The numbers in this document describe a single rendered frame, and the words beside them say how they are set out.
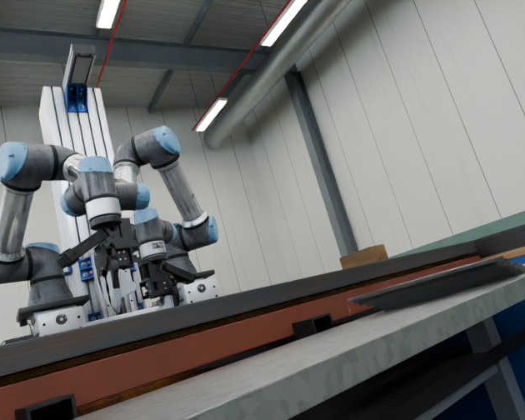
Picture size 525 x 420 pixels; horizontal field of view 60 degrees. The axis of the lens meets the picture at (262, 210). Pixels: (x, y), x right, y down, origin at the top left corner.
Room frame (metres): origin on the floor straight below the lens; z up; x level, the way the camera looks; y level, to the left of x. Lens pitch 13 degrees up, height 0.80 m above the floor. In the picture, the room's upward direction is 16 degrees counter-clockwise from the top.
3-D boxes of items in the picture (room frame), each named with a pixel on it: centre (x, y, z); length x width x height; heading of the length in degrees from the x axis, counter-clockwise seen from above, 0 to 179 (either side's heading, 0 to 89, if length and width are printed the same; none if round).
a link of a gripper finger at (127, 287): (1.00, 0.34, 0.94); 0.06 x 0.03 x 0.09; 133
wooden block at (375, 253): (1.26, -0.23, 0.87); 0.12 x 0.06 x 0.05; 37
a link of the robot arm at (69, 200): (1.09, 0.42, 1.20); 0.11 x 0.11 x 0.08; 47
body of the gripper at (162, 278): (1.35, 0.36, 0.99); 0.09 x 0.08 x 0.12; 133
